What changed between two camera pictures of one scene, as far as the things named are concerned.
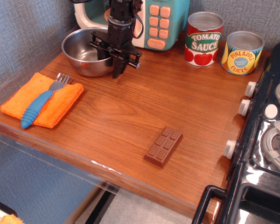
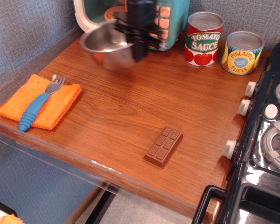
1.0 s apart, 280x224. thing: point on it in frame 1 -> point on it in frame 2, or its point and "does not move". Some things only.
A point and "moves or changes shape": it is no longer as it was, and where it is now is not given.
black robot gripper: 117,38 -> 138,24
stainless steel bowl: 82,57 moves or changes shape
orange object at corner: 10,219 does not move
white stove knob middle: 244,107 does not move
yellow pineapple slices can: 241,52 does not move
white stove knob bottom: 229,149 does not move
